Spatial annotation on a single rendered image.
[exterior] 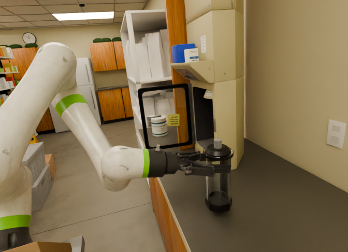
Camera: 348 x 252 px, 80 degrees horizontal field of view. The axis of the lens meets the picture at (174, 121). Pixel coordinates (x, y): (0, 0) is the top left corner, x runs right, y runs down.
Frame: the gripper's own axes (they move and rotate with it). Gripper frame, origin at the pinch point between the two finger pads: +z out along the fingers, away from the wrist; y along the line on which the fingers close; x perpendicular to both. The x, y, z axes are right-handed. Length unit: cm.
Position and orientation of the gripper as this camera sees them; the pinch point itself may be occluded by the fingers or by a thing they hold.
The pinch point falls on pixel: (216, 162)
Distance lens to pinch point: 78.4
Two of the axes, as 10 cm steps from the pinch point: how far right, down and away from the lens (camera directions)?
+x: -1.3, 9.7, 2.1
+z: 9.5, 0.6, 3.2
